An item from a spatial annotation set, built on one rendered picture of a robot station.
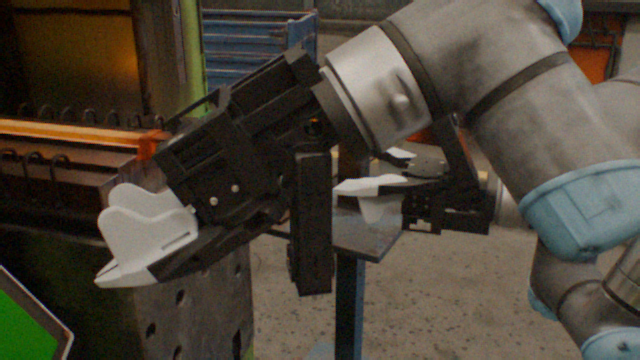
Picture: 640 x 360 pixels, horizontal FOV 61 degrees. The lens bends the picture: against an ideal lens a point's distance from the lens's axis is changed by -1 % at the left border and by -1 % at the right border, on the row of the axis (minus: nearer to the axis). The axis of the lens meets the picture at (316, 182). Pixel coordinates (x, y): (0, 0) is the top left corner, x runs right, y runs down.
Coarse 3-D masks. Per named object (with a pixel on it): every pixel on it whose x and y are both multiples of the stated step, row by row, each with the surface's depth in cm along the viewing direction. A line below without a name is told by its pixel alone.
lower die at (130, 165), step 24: (24, 120) 96; (48, 120) 96; (0, 144) 85; (24, 144) 85; (48, 144) 85; (72, 144) 84; (96, 144) 82; (120, 144) 82; (48, 168) 79; (72, 168) 79; (96, 168) 77; (120, 168) 77; (144, 168) 83; (0, 192) 79; (24, 192) 77; (48, 192) 76; (72, 192) 75; (96, 192) 73
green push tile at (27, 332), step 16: (0, 288) 42; (0, 304) 41; (16, 304) 42; (0, 320) 40; (16, 320) 41; (32, 320) 43; (0, 336) 39; (16, 336) 41; (32, 336) 42; (48, 336) 44; (0, 352) 38; (16, 352) 40; (32, 352) 41; (48, 352) 43
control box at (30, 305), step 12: (0, 276) 44; (12, 276) 45; (12, 288) 44; (24, 288) 46; (24, 300) 45; (36, 300) 46; (36, 312) 45; (48, 312) 47; (48, 324) 46; (60, 324) 47; (60, 336) 46; (72, 336) 48; (60, 348) 45
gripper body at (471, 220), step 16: (416, 160) 74; (432, 160) 74; (416, 176) 69; (432, 176) 69; (448, 176) 69; (496, 176) 68; (432, 192) 69; (448, 192) 71; (464, 192) 70; (480, 192) 70; (496, 192) 67; (416, 208) 72; (432, 208) 70; (448, 208) 72; (464, 208) 71; (480, 208) 71; (416, 224) 73; (432, 224) 71; (448, 224) 72; (464, 224) 72; (480, 224) 71
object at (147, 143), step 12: (0, 120) 90; (24, 132) 87; (36, 132) 87; (48, 132) 86; (60, 132) 85; (72, 132) 85; (84, 132) 85; (96, 132) 85; (108, 132) 85; (120, 132) 85; (156, 132) 83; (132, 144) 82; (144, 144) 80; (156, 144) 82; (144, 156) 81
